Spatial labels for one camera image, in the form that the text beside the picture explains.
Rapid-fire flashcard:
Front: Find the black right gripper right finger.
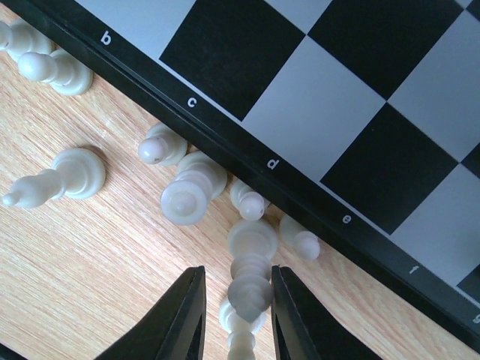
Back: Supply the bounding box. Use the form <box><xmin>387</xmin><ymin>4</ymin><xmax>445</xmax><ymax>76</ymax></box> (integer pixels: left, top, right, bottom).
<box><xmin>271</xmin><ymin>265</ymin><xmax>379</xmax><ymax>360</ymax></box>

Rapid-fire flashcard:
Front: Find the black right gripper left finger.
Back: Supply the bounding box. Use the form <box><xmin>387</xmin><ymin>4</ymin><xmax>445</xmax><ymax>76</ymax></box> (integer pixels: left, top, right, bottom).
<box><xmin>97</xmin><ymin>265</ymin><xmax>206</xmax><ymax>360</ymax></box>

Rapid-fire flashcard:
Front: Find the white queen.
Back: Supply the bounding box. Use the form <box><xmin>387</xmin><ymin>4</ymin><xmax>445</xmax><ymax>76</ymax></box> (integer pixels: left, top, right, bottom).
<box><xmin>227</xmin><ymin>220</ymin><xmax>278</xmax><ymax>323</ymax></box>

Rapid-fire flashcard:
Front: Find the white pawn front left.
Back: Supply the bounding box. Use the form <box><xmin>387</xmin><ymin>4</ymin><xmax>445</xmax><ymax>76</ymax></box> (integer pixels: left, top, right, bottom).
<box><xmin>279</xmin><ymin>214</ymin><xmax>321</xmax><ymax>260</ymax></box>

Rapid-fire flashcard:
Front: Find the white rook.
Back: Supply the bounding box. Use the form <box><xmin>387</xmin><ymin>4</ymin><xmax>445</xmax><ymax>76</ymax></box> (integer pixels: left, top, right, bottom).
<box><xmin>160</xmin><ymin>151</ymin><xmax>227</xmax><ymax>226</ymax></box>

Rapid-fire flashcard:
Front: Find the white bishop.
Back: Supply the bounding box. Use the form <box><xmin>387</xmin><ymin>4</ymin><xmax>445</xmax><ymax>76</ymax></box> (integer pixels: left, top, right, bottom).
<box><xmin>1</xmin><ymin>148</ymin><xmax>106</xmax><ymax>209</ymax></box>

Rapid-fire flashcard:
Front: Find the black white chessboard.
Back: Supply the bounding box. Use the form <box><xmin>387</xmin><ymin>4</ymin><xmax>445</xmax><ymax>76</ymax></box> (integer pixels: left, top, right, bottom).
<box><xmin>6</xmin><ymin>1</ymin><xmax>479</xmax><ymax>349</ymax></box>

